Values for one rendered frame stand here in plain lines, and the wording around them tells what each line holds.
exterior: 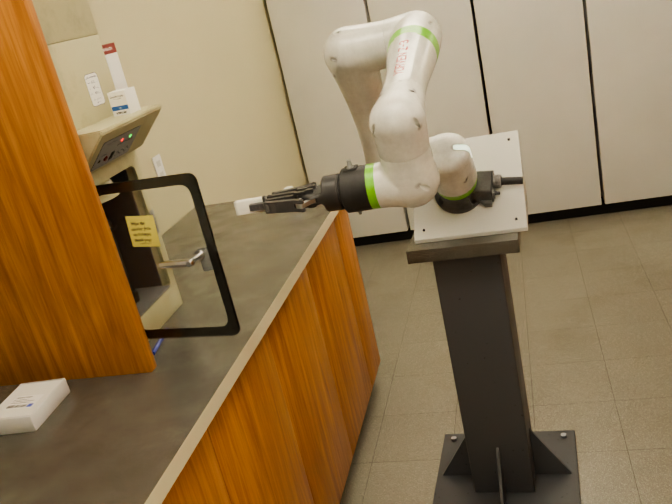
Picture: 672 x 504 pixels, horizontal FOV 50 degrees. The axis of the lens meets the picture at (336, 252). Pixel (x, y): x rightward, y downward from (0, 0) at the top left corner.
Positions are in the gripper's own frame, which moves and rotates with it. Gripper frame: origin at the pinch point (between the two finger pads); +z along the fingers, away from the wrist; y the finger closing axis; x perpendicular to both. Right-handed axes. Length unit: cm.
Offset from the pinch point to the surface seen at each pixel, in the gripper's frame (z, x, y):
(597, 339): -77, 132, -161
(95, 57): 44, -35, -33
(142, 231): 29.6, 3.3, -4.7
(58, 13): 44, -47, -23
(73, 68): 44, -34, -22
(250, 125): 87, 23, -242
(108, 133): 32.6, -19.4, -9.3
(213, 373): 17.8, 36.3, 5.4
